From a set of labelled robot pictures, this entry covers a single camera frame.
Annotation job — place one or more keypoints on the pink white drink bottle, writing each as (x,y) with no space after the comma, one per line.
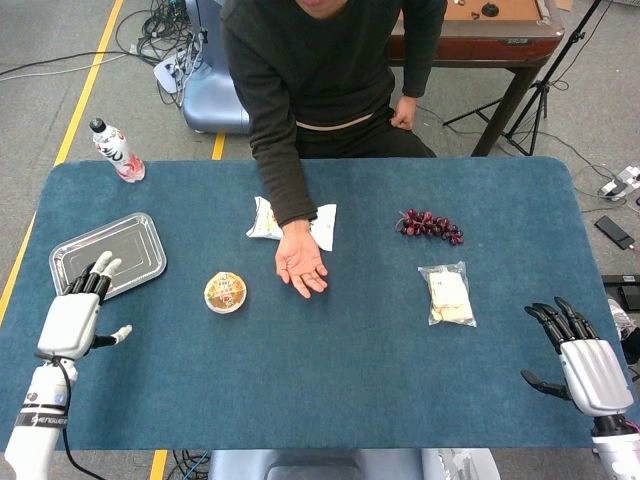
(117,150)

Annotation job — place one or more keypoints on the silver metal tray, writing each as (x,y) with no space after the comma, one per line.
(125,245)

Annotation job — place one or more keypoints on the person left forearm black sleeve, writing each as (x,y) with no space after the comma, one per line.
(422,55)

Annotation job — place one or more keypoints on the white floor socket box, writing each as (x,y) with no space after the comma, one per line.
(170,70)

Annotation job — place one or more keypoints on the black tripod stand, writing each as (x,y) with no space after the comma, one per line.
(545,85)

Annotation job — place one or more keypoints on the clear bag of crackers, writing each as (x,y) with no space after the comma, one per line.
(450,295)

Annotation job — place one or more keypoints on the dark red grape bunch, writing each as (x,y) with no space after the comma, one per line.
(430,226)

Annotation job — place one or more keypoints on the white snack packet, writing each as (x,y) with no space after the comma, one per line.
(327,230)

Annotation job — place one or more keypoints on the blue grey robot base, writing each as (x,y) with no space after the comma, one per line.
(210,95)

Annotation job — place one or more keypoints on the black foot pedal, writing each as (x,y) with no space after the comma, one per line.
(622,285)

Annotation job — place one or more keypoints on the black phone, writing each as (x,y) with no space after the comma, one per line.
(614,232)

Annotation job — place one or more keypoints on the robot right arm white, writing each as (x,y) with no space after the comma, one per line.
(617,445)

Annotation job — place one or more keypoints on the brown wooden table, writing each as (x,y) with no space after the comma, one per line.
(475,45)

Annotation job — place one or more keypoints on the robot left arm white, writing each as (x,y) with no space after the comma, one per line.
(40,415)

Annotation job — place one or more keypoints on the person torso black sweater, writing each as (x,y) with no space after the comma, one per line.
(325,75)

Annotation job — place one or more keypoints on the round snack cup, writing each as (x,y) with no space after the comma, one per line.
(225,292)

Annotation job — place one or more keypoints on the person right forearm black sleeve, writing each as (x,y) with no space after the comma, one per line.
(280,165)

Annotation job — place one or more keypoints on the grey robot torso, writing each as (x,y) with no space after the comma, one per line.
(350,465)

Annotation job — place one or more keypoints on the white power strip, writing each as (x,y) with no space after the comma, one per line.
(622,182)

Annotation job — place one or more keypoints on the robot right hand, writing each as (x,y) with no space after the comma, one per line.
(590,365)

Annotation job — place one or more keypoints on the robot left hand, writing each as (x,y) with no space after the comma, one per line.
(70,320)

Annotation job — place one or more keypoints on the person left hand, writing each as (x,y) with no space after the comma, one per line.
(404,114)

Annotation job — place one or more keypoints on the person right hand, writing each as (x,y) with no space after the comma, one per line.
(300,260)

